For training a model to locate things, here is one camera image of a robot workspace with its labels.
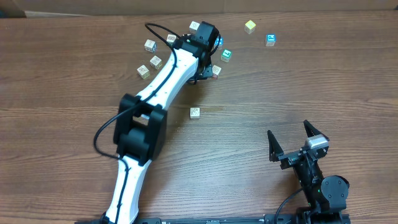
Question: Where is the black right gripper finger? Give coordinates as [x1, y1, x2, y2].
[267, 130, 284, 162]
[303, 120, 326, 138]

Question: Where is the white block elephant picture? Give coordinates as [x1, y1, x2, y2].
[190, 108, 200, 119]

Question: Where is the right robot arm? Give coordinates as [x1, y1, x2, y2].
[264, 120, 351, 223]

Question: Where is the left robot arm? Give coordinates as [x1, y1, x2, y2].
[100, 21, 220, 223]

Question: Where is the white block red letter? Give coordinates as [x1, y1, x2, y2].
[212, 65, 222, 79]

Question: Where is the green L block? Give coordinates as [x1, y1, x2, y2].
[220, 49, 233, 63]

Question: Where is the blue T block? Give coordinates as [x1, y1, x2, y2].
[214, 37, 223, 49]

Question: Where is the white block top centre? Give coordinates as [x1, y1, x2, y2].
[189, 21, 200, 34]

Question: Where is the white block green side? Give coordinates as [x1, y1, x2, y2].
[166, 34, 177, 46]

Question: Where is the white X block yellow side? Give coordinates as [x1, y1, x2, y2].
[150, 55, 162, 70]

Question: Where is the white block blue side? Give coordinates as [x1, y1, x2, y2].
[144, 39, 157, 53]

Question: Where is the yellow top block far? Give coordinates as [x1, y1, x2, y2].
[244, 20, 256, 34]

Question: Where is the blue P block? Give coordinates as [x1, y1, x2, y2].
[266, 34, 276, 47]

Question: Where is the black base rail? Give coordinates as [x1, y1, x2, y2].
[75, 214, 351, 224]

